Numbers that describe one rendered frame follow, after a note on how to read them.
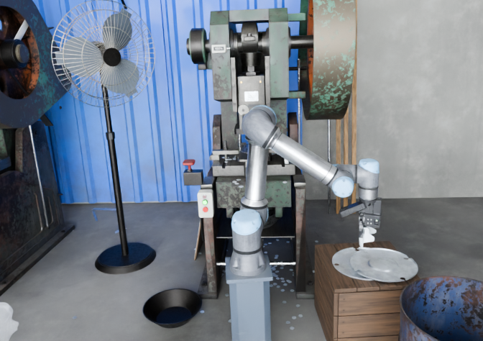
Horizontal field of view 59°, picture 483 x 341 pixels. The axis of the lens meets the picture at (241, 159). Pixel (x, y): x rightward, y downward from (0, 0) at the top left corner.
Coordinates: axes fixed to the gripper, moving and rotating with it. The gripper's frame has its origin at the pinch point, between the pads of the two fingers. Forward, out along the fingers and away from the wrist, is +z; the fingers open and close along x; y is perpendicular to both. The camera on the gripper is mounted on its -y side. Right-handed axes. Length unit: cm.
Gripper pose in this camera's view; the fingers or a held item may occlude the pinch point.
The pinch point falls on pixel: (361, 242)
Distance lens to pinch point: 186.4
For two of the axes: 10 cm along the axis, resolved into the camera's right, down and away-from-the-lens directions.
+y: 9.3, 0.6, -3.7
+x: 3.7, -2.7, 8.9
